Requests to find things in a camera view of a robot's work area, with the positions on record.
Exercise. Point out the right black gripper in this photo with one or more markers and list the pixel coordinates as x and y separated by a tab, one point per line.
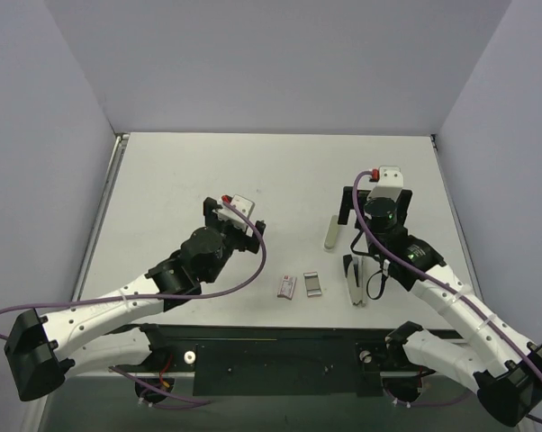
348	198

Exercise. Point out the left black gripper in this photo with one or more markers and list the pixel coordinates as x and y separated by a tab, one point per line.
211	208

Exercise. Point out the large black beige stapler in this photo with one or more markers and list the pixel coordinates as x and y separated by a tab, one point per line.
354	268

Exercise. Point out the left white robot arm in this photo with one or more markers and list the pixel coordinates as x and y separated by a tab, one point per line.
44	350

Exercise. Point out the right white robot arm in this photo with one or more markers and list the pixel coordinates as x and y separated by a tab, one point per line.
502	367

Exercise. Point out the red white staple box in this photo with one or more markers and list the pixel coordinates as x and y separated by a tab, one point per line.
287	287

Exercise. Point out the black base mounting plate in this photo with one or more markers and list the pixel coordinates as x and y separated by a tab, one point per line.
247	361

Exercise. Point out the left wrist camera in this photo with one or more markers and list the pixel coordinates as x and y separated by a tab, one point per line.
234	208

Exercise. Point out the aluminium frame rail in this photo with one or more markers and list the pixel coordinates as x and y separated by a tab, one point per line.
112	172

